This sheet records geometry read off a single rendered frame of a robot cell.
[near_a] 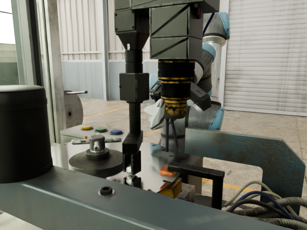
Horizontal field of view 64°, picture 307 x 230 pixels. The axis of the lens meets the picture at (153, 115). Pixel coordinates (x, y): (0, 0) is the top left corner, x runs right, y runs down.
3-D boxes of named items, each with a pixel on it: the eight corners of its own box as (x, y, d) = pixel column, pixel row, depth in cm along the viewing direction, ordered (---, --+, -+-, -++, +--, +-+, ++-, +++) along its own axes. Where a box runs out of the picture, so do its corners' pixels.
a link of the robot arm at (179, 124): (164, 127, 117) (164, 99, 115) (192, 129, 113) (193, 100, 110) (156, 134, 106) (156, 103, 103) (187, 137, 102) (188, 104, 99)
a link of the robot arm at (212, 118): (188, 134, 111) (199, 22, 119) (222, 137, 107) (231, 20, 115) (183, 131, 100) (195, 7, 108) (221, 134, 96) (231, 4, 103)
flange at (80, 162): (97, 149, 57) (97, 138, 57) (136, 159, 51) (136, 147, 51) (56, 165, 48) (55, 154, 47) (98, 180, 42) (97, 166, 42)
